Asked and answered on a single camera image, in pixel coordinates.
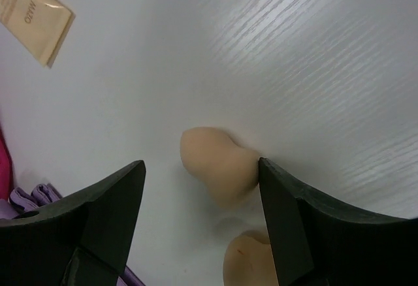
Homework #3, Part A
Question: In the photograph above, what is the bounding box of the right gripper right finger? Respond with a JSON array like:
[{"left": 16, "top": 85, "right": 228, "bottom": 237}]
[{"left": 259, "top": 158, "right": 417, "bottom": 285}]

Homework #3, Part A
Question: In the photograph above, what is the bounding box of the beige makeup sponge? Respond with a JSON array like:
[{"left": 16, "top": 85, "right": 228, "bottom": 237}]
[
  {"left": 223, "top": 230, "right": 279, "bottom": 286},
  {"left": 180, "top": 127, "right": 261, "bottom": 209}
]

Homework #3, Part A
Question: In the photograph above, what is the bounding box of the beige cosmetic tube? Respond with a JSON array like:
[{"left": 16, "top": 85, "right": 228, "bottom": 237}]
[{"left": 1, "top": 0, "right": 75, "bottom": 68}]

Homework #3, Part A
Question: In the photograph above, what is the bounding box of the purple cloth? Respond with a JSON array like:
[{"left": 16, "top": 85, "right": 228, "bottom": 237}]
[{"left": 1, "top": 183, "right": 145, "bottom": 286}]

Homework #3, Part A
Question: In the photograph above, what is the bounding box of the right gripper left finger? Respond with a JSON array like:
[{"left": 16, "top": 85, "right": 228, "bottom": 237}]
[{"left": 1, "top": 161, "right": 146, "bottom": 285}]

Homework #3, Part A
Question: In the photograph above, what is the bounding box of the magenta cloth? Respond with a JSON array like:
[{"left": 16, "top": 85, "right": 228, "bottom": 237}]
[{"left": 1, "top": 126, "right": 14, "bottom": 200}]

